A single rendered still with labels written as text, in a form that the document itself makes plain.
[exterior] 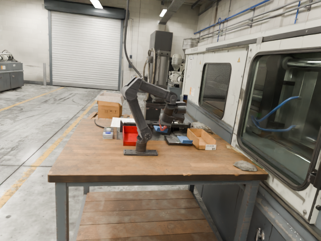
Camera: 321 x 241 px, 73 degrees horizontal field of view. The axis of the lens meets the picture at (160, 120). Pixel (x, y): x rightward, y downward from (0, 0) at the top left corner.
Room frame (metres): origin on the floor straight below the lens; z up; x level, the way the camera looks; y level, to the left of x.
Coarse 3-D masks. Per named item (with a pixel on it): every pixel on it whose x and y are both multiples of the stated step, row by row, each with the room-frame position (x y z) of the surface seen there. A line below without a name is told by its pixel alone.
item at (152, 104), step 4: (152, 96) 1.69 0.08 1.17; (156, 96) 1.65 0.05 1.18; (144, 100) 1.64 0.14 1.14; (152, 100) 1.61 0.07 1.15; (156, 100) 1.55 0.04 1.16; (160, 100) 1.56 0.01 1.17; (164, 100) 1.57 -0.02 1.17; (144, 104) 1.62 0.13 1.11; (148, 104) 1.55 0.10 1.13; (152, 104) 1.56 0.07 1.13; (156, 104) 1.56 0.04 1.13; (160, 104) 1.57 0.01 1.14; (164, 104) 1.58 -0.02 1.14; (148, 108) 1.63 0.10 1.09; (156, 108) 1.57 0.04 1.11; (160, 108) 1.57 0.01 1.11; (164, 108) 1.58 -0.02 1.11
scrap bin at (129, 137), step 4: (124, 128) 1.52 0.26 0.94; (128, 128) 1.53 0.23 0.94; (132, 128) 1.54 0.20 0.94; (136, 128) 1.54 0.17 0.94; (124, 132) 1.52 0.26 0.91; (128, 132) 1.53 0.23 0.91; (132, 132) 1.54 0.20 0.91; (136, 132) 1.54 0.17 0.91; (124, 136) 1.45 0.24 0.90; (128, 136) 1.46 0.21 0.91; (132, 136) 1.47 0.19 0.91; (136, 136) 1.47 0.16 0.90; (124, 140) 1.37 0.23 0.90; (128, 140) 1.38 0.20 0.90; (132, 140) 1.39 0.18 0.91; (136, 140) 1.40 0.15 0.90; (124, 144) 1.28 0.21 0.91; (128, 144) 1.29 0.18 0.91; (132, 144) 1.29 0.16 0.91
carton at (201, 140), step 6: (192, 132) 1.49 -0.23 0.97; (198, 132) 1.61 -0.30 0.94; (204, 132) 1.55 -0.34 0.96; (192, 138) 1.47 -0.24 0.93; (198, 138) 1.37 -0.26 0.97; (204, 138) 1.54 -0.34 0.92; (210, 138) 1.45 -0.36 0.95; (198, 144) 1.35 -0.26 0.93; (204, 144) 1.44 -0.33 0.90; (210, 144) 1.37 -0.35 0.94
